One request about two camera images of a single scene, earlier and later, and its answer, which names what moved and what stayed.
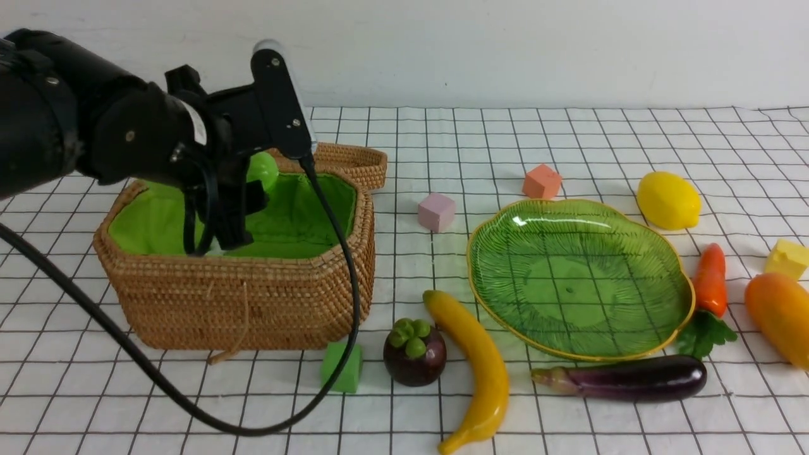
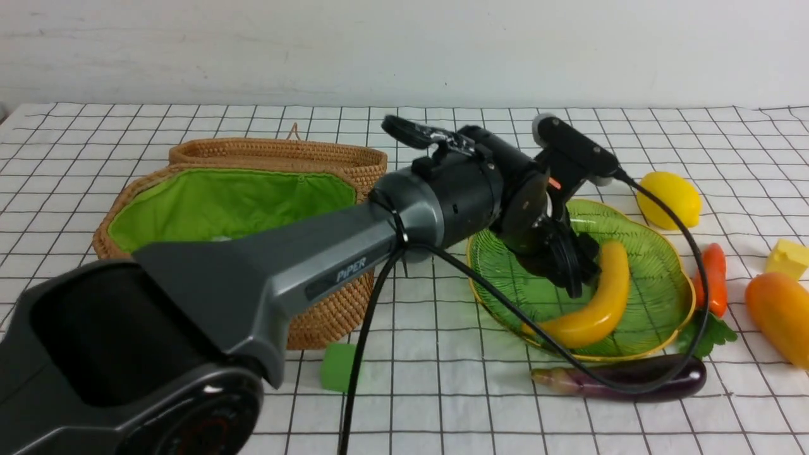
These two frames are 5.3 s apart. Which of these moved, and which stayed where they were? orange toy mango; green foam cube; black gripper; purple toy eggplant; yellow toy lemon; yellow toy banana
Moved: black gripper; yellow toy banana
Stayed: purple toy eggplant; yellow toy lemon; green foam cube; orange toy mango
